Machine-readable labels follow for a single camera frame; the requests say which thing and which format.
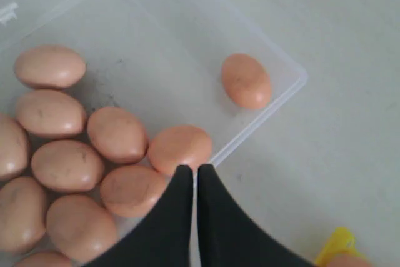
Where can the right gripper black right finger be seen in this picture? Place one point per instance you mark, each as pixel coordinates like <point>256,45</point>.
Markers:
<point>227,235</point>

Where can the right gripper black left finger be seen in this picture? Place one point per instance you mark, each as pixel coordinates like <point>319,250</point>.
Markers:
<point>162,237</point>

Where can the brown egg middle right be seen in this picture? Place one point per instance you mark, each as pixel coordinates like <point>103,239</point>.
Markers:
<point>132,191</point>

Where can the brown egg centre right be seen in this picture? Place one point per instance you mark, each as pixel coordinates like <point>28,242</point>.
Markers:
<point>80,228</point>

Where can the brown egg far right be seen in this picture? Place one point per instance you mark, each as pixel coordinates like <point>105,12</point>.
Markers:
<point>179,145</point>

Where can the brown egg middle row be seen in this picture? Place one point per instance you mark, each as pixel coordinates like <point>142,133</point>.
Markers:
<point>118,135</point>

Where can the yellow plastic egg tray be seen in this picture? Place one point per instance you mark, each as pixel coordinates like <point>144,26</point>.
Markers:
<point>342,241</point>

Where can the brown egg near right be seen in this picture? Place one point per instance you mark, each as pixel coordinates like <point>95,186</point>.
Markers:
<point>45,259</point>

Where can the brown egg lower centre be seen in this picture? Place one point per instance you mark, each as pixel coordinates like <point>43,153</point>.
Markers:
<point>23,207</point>

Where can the brown egg far corner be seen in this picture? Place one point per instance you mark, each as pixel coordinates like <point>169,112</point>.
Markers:
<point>246,82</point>

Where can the brown egg centre left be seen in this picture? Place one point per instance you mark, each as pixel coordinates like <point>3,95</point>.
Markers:
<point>50,114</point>

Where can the brown egg lower left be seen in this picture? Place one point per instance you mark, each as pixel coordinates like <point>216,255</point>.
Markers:
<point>15,148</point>

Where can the clear plastic bin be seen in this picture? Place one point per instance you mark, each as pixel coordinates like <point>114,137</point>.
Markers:
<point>158,59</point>

